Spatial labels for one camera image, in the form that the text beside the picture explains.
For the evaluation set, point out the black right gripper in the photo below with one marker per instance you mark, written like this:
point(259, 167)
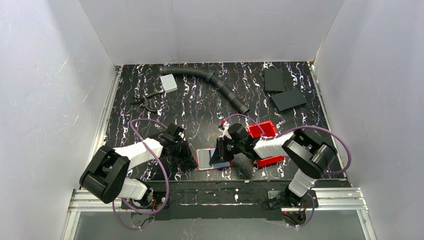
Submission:
point(226, 149)

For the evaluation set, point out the black flat pad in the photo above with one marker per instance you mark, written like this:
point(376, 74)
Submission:
point(273, 81)
point(288, 99)

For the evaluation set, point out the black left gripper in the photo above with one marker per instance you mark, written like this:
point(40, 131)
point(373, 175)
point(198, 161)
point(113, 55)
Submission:
point(180, 147)

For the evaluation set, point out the black flat pad lower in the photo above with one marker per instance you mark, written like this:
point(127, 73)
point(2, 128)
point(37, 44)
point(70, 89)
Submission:
point(288, 99)

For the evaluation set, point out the black flat pad upper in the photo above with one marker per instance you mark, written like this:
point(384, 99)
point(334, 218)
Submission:
point(273, 81)

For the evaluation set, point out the black pliers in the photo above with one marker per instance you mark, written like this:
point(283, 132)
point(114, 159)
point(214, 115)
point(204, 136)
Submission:
point(142, 101)

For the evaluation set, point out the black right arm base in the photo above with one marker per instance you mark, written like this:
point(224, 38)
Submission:
point(296, 211)

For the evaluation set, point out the red card holder wallet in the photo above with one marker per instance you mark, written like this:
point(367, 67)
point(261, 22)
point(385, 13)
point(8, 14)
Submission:
point(211, 168)

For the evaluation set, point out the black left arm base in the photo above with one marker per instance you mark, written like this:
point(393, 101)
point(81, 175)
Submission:
point(159, 200)

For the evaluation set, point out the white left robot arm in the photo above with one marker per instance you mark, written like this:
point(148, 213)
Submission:
point(106, 174)

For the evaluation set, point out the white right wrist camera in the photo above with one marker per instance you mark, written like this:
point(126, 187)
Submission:
point(223, 128)

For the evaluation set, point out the red plastic tray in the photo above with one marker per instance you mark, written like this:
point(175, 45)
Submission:
point(265, 148)

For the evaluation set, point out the small grey box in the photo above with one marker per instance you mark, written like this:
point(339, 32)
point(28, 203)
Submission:
point(168, 83)

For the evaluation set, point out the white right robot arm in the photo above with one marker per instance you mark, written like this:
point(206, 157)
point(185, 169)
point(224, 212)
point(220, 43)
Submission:
point(308, 150)

